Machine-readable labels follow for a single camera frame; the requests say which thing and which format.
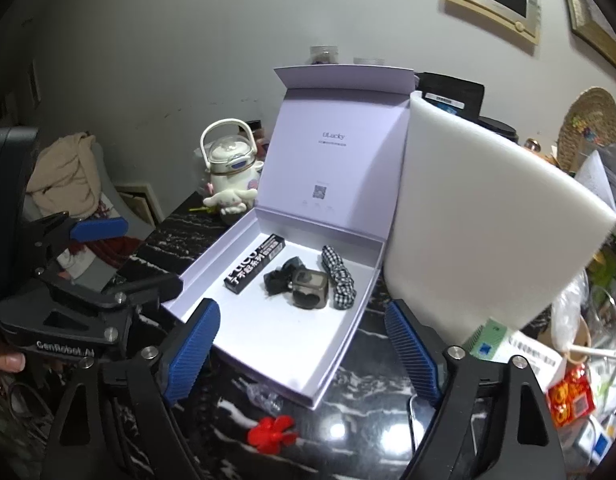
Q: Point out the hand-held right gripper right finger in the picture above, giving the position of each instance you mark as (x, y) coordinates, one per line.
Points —
(413, 355)

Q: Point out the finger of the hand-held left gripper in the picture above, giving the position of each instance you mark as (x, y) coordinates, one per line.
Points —
(153, 287)
(98, 230)

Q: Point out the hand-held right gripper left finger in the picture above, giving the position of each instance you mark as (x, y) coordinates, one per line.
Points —
(190, 355)

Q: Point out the clear plastic bottle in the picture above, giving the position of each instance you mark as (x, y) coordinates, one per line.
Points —
(265, 397)

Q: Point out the lavender gift box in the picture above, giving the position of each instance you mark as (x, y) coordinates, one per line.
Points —
(288, 350)

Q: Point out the black printed long box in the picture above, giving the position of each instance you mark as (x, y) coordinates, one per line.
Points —
(253, 265)

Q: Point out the red hair clip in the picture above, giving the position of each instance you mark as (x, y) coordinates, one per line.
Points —
(268, 432)

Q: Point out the dark grey square hair clip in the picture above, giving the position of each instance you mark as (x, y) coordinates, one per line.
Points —
(308, 290)

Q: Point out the person's left hand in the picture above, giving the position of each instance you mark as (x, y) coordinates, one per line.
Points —
(5, 360)

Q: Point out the red plaid scarf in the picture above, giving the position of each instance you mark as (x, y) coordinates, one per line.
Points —
(113, 250)

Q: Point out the grey chair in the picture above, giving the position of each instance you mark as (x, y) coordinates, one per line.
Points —
(104, 175)

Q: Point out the beige cloth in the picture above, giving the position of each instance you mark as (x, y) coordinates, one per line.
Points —
(63, 170)

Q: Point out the yellow green small stick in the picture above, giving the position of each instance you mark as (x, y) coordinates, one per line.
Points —
(198, 208)

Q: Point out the white plush dog toy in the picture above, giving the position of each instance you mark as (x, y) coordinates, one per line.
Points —
(233, 202)

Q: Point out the green white medicine box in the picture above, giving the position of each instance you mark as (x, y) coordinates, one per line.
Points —
(533, 355)

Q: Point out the white kettle-shaped bottle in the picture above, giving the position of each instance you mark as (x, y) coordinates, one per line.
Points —
(230, 160)

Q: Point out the clear plastic bag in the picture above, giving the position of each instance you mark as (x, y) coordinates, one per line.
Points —
(568, 310)

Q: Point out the red yellow printed packet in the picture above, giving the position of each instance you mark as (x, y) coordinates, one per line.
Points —
(570, 397)

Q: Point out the white foam block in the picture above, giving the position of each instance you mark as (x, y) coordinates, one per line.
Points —
(488, 210)

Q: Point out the brown paper cup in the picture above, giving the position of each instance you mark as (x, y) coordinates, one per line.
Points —
(578, 345)

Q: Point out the wooden stick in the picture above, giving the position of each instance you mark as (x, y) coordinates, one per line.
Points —
(598, 354)

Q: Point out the small white blue box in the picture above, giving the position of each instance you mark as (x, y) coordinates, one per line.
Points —
(595, 445)

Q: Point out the white paper sheet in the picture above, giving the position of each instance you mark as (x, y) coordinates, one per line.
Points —
(595, 180)

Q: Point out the black device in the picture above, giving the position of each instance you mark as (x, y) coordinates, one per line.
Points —
(448, 90)

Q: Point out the clear jar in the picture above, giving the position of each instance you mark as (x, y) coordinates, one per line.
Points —
(369, 61)
(323, 56)

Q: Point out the round woven mat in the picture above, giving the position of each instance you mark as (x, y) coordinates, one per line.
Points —
(588, 130)

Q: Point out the beige wall panel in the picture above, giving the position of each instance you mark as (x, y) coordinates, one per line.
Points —
(138, 205)

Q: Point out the gold picture frame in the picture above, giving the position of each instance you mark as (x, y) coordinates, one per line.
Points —
(588, 15)

